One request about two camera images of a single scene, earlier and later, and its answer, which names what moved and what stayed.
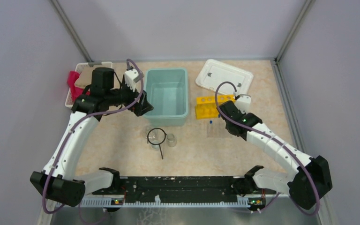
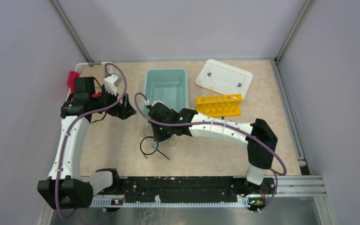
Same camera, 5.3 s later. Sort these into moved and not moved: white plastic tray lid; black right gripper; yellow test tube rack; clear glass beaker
Moved: black right gripper
Not moved: yellow test tube rack; clear glass beaker; white plastic tray lid
